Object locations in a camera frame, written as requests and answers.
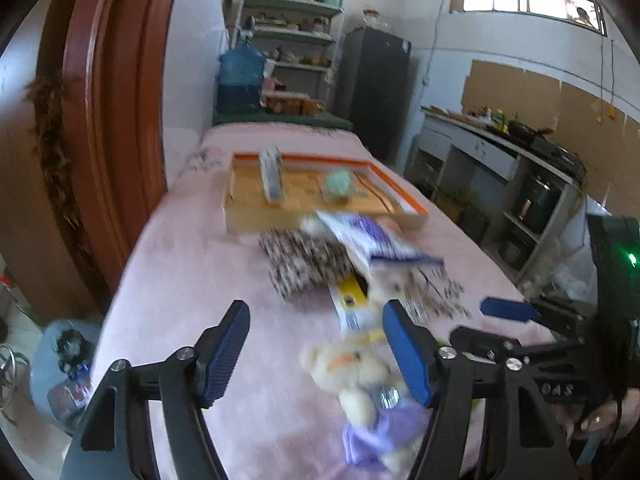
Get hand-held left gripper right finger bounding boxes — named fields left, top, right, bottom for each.
left=382, top=300, right=576, bottom=480

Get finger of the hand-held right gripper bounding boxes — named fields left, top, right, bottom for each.
left=449, top=326, right=587, bottom=368
left=479, top=297, right=598, bottom=338

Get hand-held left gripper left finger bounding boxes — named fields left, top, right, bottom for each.
left=60, top=300, right=251, bottom=480

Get teddy bear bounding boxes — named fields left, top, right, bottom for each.
left=300, top=337, right=431, bottom=473

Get white and yellow packet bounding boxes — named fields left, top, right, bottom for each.
left=330, top=275, right=387, bottom=345

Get leopard print pouch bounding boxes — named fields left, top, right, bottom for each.
left=258, top=228, right=373, bottom=302

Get purple and white packet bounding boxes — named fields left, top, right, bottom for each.
left=315, top=211, right=445, bottom=267

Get orange rimmed cardboard box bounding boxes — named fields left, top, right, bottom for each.
left=222, top=151, right=430, bottom=235

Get mint green soft sponge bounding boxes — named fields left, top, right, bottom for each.
left=321, top=170, right=356, bottom=204

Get person's right hand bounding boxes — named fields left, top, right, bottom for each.
left=562, top=400, right=626, bottom=443

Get metal pot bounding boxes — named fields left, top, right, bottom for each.
left=500, top=240, right=524, bottom=267

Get black air fryer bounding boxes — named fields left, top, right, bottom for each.
left=515, top=172, right=563, bottom=222

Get black gas stove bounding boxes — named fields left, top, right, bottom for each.
left=530, top=137, right=587, bottom=179

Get green potted plant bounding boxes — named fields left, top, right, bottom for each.
left=439, top=187, right=477, bottom=222

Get black wok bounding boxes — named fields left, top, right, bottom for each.
left=507, top=120, right=540, bottom=142

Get grey kitchen counter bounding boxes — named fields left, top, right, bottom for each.
left=405, top=107, right=586, bottom=286

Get grey blue round stool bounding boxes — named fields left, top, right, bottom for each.
left=30, top=317, right=104, bottom=435

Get teal printed tissue pack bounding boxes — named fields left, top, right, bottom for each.
left=259, top=147, right=287, bottom=206

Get row of condiment bottles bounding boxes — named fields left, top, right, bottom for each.
left=467, top=105, right=512, bottom=132

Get dark green table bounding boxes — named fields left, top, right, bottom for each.
left=212, top=110, right=353, bottom=132

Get dark grey refrigerator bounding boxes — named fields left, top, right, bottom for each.
left=335, top=27, right=412, bottom=163

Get row of food jars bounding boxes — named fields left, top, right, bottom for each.
left=262, top=92, right=326, bottom=116

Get brown tinsel garland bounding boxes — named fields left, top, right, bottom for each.
left=24, top=77, right=87, bottom=243

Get blue water jug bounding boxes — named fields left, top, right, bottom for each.
left=219, top=42, right=267, bottom=113

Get metal storage shelf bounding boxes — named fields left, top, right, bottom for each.
left=235, top=0, right=347, bottom=111

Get cardboard wall panels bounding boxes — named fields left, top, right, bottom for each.
left=460, top=60, right=640, bottom=203

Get brown wooden door frame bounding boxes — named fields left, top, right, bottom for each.
left=37, top=0, right=187, bottom=311

